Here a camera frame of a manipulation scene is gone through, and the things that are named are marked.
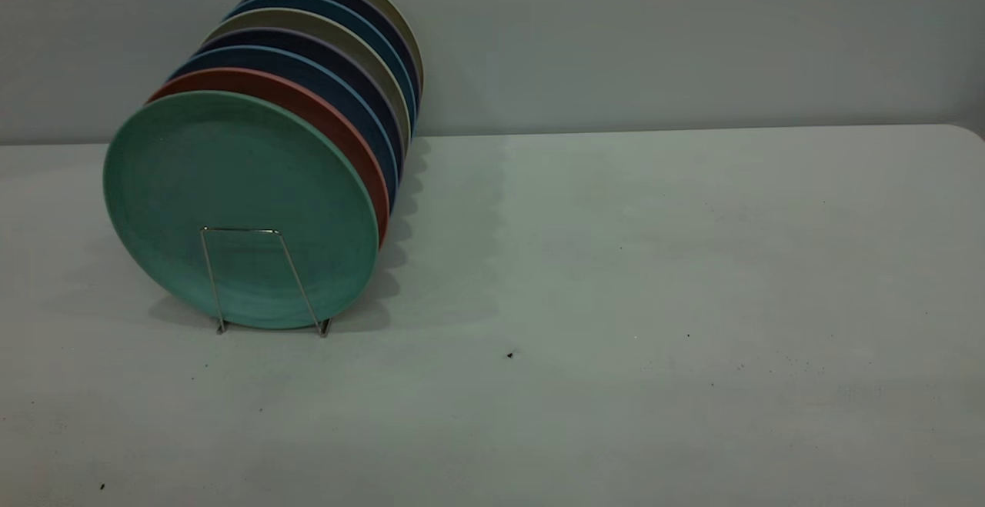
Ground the pink round plate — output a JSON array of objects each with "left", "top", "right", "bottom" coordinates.
[{"left": 145, "top": 67, "right": 392, "bottom": 251}]

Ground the teal blue round plate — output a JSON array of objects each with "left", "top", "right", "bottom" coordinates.
[{"left": 225, "top": 0, "right": 419, "bottom": 131}]

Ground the green round plate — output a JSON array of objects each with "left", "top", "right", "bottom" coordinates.
[{"left": 102, "top": 90, "right": 380, "bottom": 332}]

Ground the metal wire plate rack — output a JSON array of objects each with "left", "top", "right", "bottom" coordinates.
[{"left": 200, "top": 226, "right": 333, "bottom": 337}]

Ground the navy plate light-blue rim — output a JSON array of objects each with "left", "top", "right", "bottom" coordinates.
[{"left": 168, "top": 45, "right": 402, "bottom": 212}]

